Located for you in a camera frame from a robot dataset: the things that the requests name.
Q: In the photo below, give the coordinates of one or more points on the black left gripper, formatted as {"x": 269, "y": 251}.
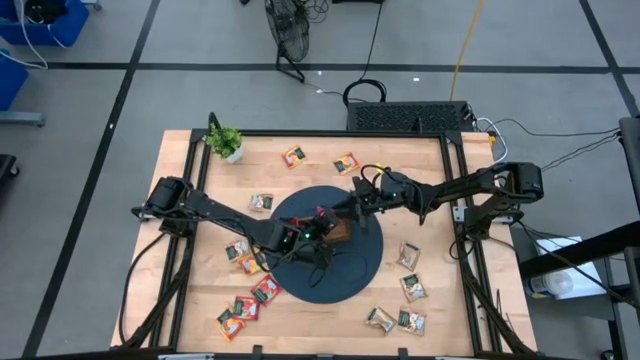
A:
{"x": 295, "y": 242}

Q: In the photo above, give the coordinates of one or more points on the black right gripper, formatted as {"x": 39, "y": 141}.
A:
{"x": 390, "y": 192}

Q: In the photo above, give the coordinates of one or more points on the wooden three-compartment box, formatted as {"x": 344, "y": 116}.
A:
{"x": 342, "y": 232}

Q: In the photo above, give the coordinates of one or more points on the orange tea packet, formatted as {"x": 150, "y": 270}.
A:
{"x": 293, "y": 156}
{"x": 248, "y": 265}
{"x": 346, "y": 163}
{"x": 230, "y": 325}

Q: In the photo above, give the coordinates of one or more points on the beige tea packet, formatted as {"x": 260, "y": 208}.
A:
{"x": 261, "y": 202}
{"x": 413, "y": 287}
{"x": 408, "y": 256}
{"x": 381, "y": 319}
{"x": 236, "y": 251}

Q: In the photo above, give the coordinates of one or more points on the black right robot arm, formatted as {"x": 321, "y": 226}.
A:
{"x": 465, "y": 185}

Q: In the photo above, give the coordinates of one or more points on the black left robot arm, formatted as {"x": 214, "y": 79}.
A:
{"x": 220, "y": 215}

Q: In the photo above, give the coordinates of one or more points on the round dark blue woven placemat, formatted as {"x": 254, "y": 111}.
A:
{"x": 340, "y": 280}

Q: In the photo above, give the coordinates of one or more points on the black perforated computer case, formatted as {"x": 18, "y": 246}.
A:
{"x": 400, "y": 116}

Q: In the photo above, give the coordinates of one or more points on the small green plant white pot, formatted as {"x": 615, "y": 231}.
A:
{"x": 225, "y": 141}

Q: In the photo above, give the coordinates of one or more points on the scattered snack packets on table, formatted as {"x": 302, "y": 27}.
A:
{"x": 412, "y": 321}

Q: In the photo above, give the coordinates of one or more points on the black floor fan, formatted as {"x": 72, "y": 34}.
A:
{"x": 287, "y": 30}

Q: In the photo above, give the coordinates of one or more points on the white wipes canister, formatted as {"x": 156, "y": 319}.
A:
{"x": 550, "y": 285}

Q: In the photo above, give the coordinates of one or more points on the white cardboard box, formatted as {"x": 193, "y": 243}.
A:
{"x": 587, "y": 282}

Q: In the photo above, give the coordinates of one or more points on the black wheeled object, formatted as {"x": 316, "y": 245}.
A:
{"x": 6, "y": 165}

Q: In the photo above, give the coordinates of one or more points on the grey metal stand foot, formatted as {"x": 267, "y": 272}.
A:
{"x": 22, "y": 118}

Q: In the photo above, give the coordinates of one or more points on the blue plastic bin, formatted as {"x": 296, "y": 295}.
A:
{"x": 70, "y": 25}
{"x": 10, "y": 80}

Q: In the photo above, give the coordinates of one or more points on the black metal desk frame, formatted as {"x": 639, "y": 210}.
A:
{"x": 580, "y": 250}

